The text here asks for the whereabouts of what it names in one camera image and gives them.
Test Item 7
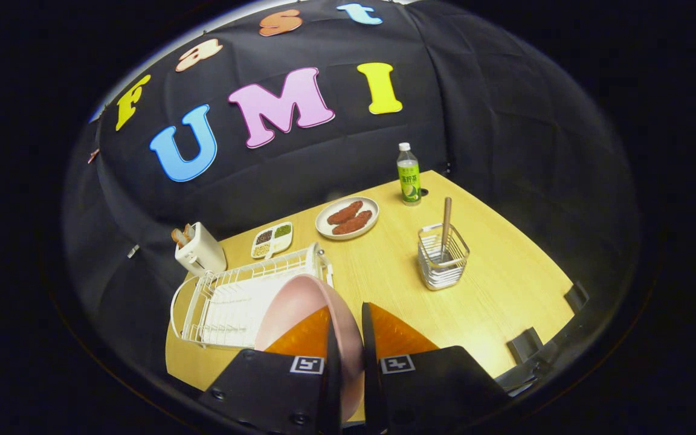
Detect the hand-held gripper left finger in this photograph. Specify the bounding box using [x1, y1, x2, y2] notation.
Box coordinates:
[198, 305, 344, 435]

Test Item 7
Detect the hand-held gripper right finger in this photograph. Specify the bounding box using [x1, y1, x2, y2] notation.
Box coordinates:
[361, 302, 512, 435]

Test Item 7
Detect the pink plate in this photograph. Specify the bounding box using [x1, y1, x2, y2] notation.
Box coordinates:
[254, 274, 366, 422]

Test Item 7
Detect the white wire dish rack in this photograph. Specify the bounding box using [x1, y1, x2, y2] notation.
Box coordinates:
[170, 243, 334, 350]

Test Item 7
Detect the metal wire basket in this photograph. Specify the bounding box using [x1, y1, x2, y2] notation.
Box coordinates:
[417, 224, 470, 291]

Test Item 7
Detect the wooden handle spoon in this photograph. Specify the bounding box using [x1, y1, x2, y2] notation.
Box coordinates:
[440, 197, 453, 257]

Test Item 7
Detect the white divided grain dish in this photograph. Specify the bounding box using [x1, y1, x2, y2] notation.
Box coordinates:
[251, 222, 293, 259]

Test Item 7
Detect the white oval sausage dish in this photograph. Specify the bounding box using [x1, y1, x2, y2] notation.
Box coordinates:
[315, 196, 379, 240]

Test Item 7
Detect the brown sausage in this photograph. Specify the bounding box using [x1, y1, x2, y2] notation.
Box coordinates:
[327, 201, 364, 225]
[332, 210, 373, 236]

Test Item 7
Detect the white toaster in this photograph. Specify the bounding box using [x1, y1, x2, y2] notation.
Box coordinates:
[175, 222, 227, 277]

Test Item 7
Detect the green label drink bottle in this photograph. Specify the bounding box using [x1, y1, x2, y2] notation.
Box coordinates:
[397, 143, 422, 207]

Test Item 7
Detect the black backdrop cloth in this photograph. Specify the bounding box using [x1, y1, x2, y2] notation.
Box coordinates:
[61, 0, 645, 363]

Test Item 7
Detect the black table bracket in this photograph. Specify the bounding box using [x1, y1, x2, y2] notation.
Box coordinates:
[564, 282, 590, 313]
[508, 328, 543, 363]

